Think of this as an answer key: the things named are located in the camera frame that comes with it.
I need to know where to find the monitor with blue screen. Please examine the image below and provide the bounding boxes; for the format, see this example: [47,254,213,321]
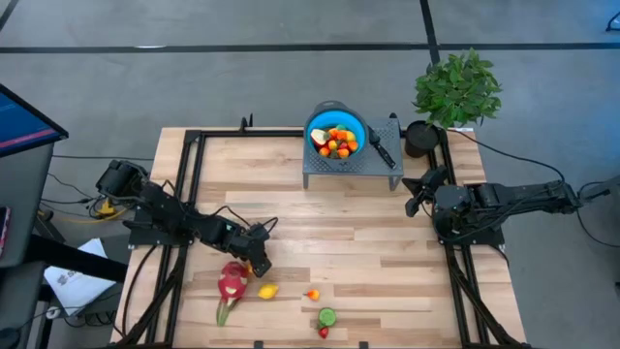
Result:
[0,83,70,159]

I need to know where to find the white paper sheet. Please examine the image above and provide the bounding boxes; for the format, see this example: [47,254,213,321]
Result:
[43,237,119,317]

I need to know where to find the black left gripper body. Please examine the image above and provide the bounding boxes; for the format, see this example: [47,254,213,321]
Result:
[235,238,273,279]

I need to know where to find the grey desk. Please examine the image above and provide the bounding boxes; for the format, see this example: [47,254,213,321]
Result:
[0,143,55,269]

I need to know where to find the grey perforated metal shelf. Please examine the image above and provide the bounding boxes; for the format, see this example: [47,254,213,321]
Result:
[302,117,405,192]

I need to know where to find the grey equipment base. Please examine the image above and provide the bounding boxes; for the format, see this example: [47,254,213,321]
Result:
[577,174,620,204]

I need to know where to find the smartphone with pink edge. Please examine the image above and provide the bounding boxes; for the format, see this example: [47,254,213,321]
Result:
[0,206,13,259]

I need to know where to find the pink dragon fruit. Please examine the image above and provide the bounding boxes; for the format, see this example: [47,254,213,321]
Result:
[215,260,251,328]

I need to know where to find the blue collapsible colander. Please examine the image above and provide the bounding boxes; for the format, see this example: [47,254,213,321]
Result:
[303,100,369,160]

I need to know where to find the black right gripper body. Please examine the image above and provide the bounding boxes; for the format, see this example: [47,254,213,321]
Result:
[405,165,450,218]

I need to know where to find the black power cable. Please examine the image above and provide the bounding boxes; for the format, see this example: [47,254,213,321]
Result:
[448,126,567,186]

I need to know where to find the black kitchen knife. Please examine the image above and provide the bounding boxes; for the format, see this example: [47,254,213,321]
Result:
[367,125,397,170]

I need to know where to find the green plant in black pot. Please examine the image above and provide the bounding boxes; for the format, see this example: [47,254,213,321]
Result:
[404,48,504,159]

